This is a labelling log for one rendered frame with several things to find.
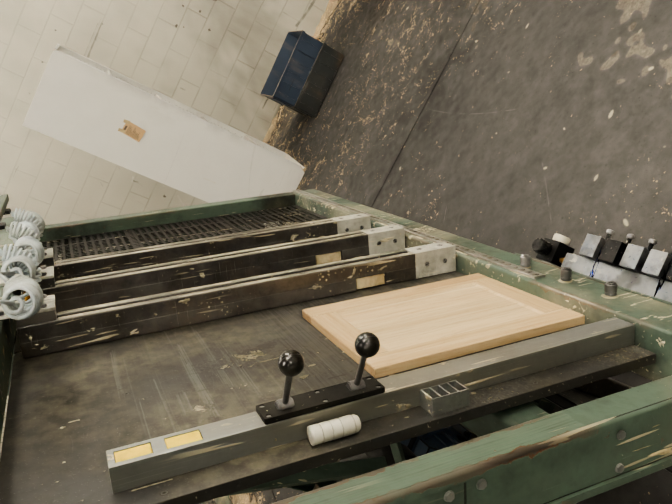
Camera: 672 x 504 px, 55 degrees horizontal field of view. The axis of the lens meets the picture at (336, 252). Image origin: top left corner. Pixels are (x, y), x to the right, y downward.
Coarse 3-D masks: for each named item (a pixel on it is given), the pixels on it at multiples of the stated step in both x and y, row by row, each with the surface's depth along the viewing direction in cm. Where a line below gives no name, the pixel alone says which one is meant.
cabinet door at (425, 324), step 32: (416, 288) 159; (448, 288) 157; (480, 288) 156; (512, 288) 154; (320, 320) 142; (352, 320) 141; (384, 320) 140; (416, 320) 139; (448, 320) 137; (480, 320) 136; (512, 320) 135; (544, 320) 133; (576, 320) 133; (352, 352) 125; (384, 352) 123; (416, 352) 122; (448, 352) 122
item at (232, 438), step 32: (608, 320) 125; (480, 352) 115; (512, 352) 114; (544, 352) 114; (576, 352) 118; (384, 384) 105; (416, 384) 105; (480, 384) 110; (256, 416) 98; (320, 416) 99; (128, 448) 92; (160, 448) 91; (192, 448) 91; (224, 448) 93; (256, 448) 95; (128, 480) 89
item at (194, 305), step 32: (384, 256) 171; (416, 256) 170; (448, 256) 174; (192, 288) 153; (224, 288) 152; (256, 288) 154; (288, 288) 158; (320, 288) 161; (352, 288) 165; (32, 320) 136; (64, 320) 138; (96, 320) 141; (128, 320) 144; (160, 320) 147; (192, 320) 150; (32, 352) 137
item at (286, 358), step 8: (288, 352) 91; (296, 352) 91; (280, 360) 91; (288, 360) 90; (296, 360) 90; (280, 368) 91; (288, 368) 90; (296, 368) 90; (288, 376) 93; (288, 384) 94; (288, 392) 96; (280, 400) 98; (288, 400) 97; (280, 408) 97
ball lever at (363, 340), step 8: (360, 336) 95; (368, 336) 95; (376, 336) 96; (360, 344) 95; (368, 344) 94; (376, 344) 95; (360, 352) 95; (368, 352) 95; (376, 352) 95; (360, 360) 98; (360, 368) 99; (360, 376) 101; (352, 384) 102; (360, 384) 102
